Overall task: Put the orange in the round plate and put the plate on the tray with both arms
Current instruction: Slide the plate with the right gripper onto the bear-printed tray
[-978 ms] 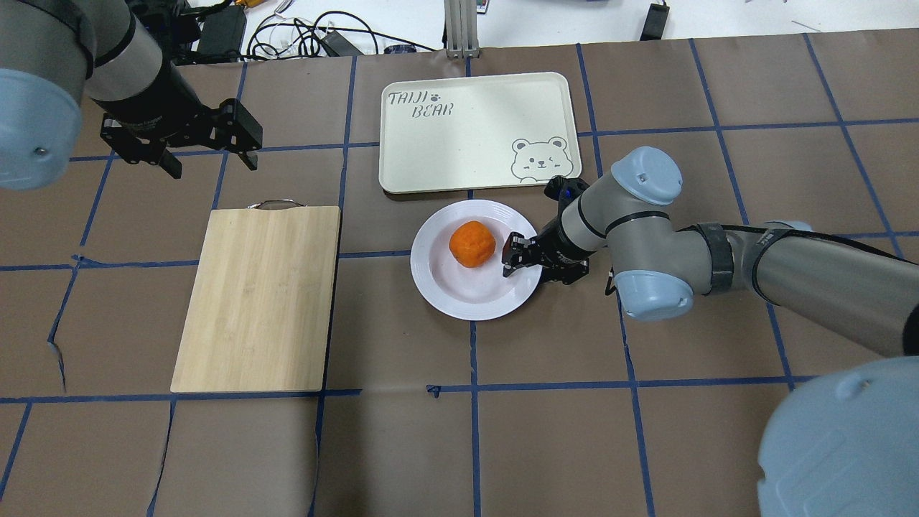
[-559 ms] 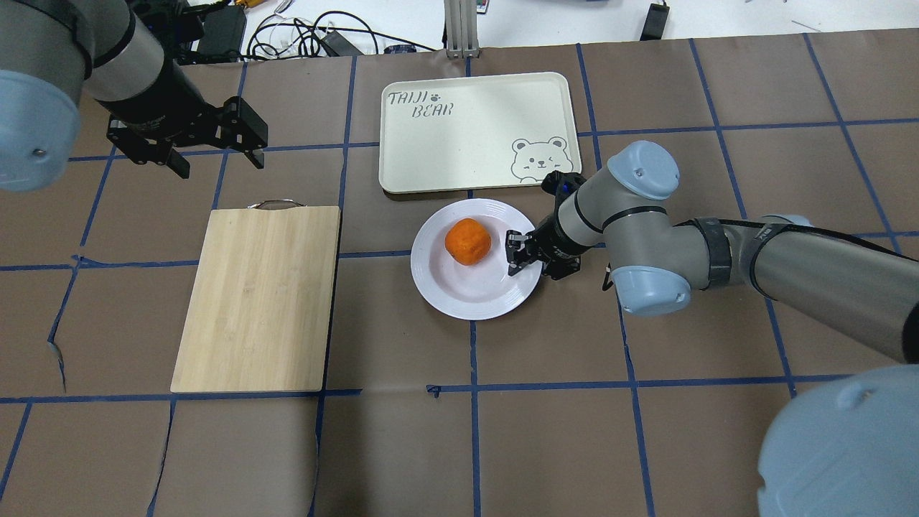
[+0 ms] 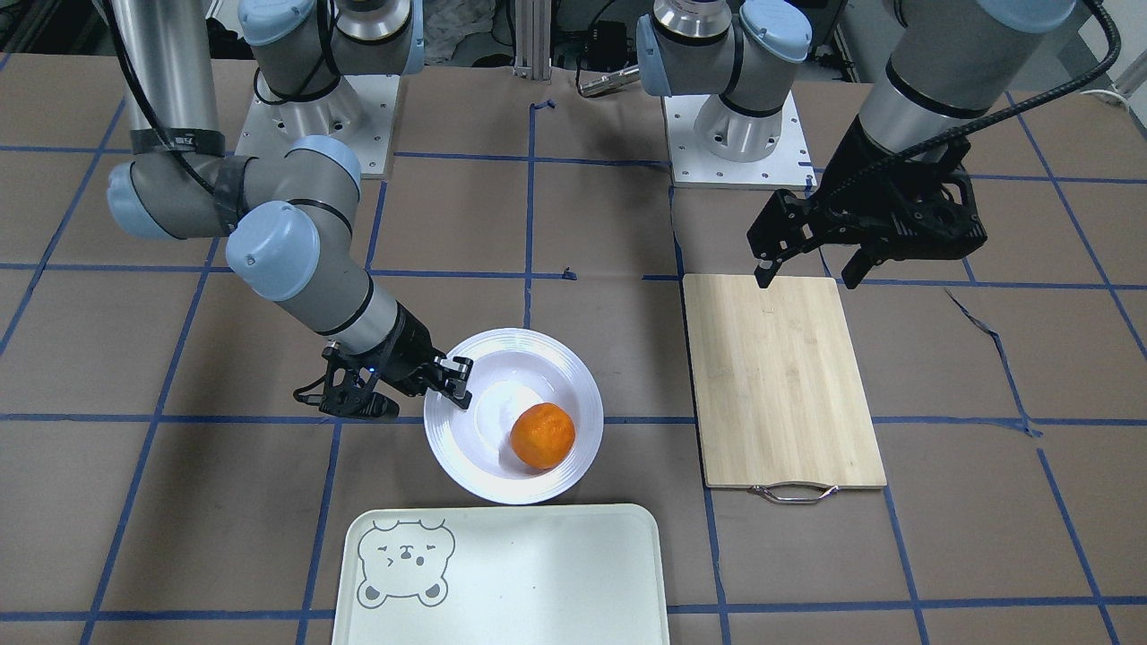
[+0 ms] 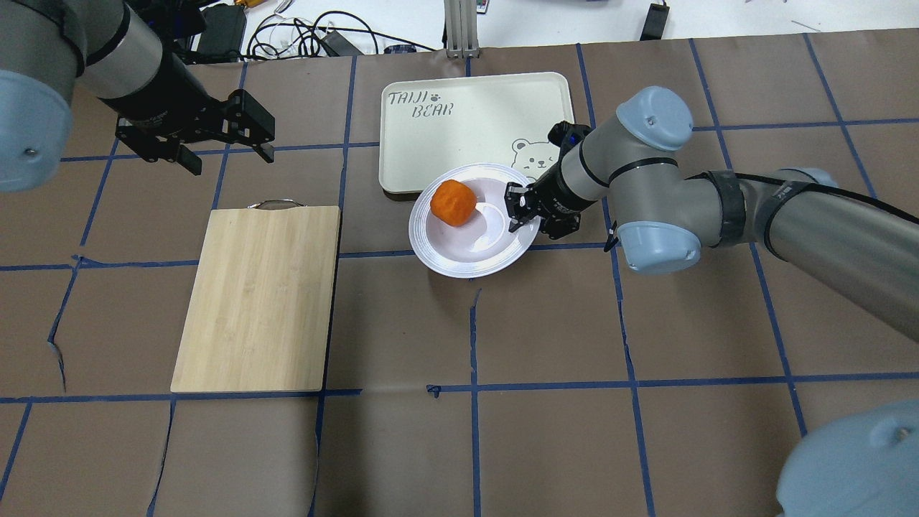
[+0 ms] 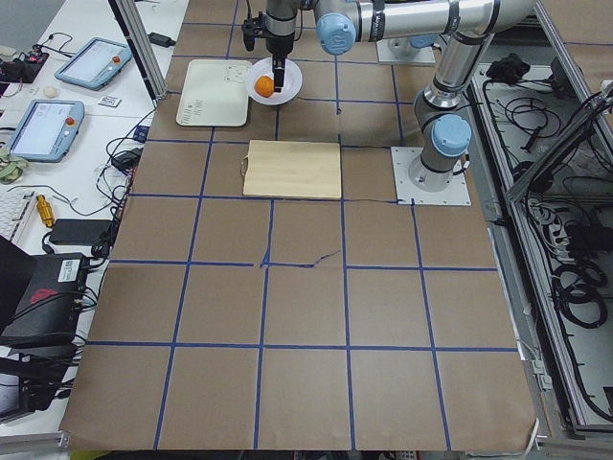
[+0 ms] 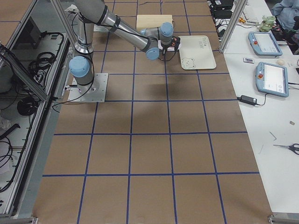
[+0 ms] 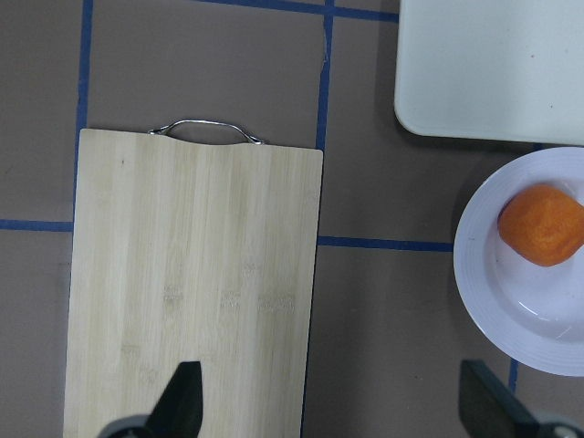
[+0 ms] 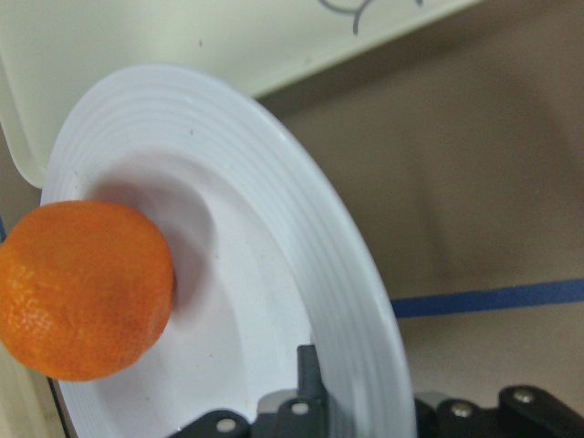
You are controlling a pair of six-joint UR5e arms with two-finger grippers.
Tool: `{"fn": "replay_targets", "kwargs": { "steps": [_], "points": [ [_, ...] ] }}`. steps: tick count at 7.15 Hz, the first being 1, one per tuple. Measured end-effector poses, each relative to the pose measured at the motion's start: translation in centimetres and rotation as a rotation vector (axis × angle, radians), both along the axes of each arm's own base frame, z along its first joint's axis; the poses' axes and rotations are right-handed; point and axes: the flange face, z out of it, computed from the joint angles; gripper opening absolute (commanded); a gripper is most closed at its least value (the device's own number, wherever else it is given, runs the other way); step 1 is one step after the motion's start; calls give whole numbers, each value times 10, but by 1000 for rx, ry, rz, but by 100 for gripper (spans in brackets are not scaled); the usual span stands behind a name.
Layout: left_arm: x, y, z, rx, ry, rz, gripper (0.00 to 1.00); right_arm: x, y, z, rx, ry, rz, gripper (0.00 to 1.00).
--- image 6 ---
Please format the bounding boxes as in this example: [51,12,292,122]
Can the far blue teach pendant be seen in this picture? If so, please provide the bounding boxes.
[248,32,283,56]

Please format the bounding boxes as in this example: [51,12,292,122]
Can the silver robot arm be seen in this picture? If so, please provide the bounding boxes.
[69,0,180,92]

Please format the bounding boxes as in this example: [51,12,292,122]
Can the black power adapter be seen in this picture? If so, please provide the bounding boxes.
[237,95,257,106]

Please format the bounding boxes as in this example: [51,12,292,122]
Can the seated person in blue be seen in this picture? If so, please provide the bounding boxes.
[271,0,299,45]

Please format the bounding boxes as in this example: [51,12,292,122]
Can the green white toy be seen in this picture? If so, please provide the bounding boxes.
[258,15,276,32]

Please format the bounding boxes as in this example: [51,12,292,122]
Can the blue teach pendant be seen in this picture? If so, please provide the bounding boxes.
[248,32,283,56]
[255,62,289,98]

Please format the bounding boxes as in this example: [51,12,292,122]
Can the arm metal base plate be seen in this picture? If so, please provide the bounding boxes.
[68,73,108,103]
[93,25,109,33]

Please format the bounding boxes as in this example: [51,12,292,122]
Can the beige egg-shaped object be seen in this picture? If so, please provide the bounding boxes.
[277,59,285,66]

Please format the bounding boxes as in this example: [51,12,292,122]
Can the aluminium frame post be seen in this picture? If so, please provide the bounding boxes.
[219,0,247,53]

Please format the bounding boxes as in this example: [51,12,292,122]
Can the cream bear tray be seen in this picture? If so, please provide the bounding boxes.
[179,35,216,70]

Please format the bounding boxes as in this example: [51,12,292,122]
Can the wooden cutting board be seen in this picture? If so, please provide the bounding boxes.
[136,14,173,31]

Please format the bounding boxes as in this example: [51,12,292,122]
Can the near blue teach pendant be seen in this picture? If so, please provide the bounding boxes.
[255,62,289,98]

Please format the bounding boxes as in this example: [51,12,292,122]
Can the small white blue box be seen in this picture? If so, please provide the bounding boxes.
[243,57,255,63]

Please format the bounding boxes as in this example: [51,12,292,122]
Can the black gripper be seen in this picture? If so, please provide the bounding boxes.
[158,36,181,52]

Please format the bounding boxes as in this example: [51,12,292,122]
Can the black scissors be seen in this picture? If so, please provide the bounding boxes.
[274,143,299,155]

